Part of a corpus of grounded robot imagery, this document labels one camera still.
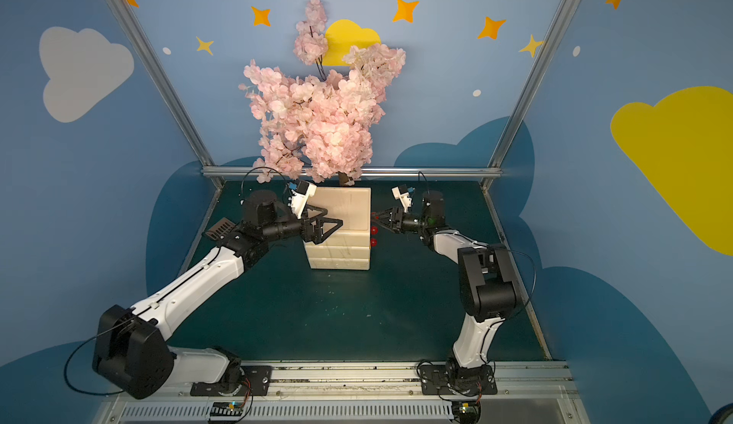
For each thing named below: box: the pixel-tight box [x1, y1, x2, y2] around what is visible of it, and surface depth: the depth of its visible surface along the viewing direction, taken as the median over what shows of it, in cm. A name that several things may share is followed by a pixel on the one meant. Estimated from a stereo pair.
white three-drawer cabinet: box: [303, 187, 372, 271], surface depth 88 cm
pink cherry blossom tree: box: [240, 0, 408, 186], surface depth 66 cm
